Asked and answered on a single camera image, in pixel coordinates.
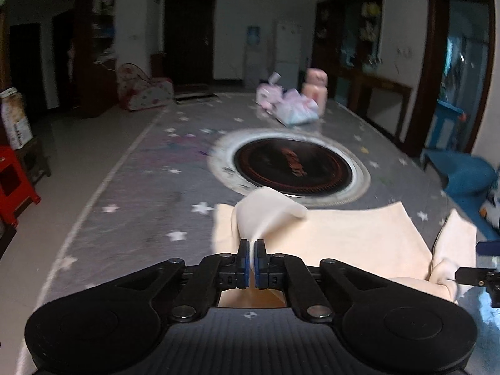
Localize red plastic stool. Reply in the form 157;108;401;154
0;145;42;227

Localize pink and blue tissue pack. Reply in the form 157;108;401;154
256;72;320;128

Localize blue chair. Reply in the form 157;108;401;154
420;146;500;243

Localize dark wooden door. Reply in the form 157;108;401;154
163;0;217;86

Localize wooden side table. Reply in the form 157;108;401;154
347;72;413;141

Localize pink bottle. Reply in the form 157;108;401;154
301;67;329;117

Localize penguin print cloth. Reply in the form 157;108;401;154
478;176;500;239

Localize cream sweatshirt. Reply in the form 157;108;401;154
211;187;479;309

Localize water dispenser with blue bottle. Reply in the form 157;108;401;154
244;25;263;87

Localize low wooden cabinet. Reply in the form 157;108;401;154
13;137;51;186

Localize dark wooden shelf unit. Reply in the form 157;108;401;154
74;0;117;118

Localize white refrigerator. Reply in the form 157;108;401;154
273;19;303;87

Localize blue plastic rack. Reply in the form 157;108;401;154
433;99;467;149

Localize dark glass-front cabinet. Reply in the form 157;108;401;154
312;0;385;110

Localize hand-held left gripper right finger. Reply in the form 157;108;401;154
255;239;388;323

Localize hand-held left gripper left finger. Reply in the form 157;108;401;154
114;239;251;323

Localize white and brown paper bag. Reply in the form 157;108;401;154
0;88;34;151

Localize round black induction cooktop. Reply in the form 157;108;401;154
209;128;371;207

